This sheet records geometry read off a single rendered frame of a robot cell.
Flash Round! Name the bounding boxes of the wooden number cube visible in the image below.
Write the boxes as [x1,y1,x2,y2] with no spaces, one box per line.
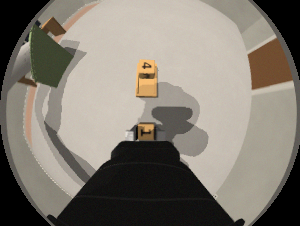
[138,60,155,79]
[138,123,154,140]

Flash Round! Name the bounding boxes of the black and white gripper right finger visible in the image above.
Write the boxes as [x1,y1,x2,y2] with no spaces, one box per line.
[154,125,166,141]

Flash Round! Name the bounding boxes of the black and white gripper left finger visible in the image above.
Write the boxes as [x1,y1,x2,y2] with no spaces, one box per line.
[125,125,138,141]

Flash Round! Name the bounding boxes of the small wooden tray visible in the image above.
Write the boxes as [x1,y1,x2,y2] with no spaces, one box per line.
[135,63,157,98]

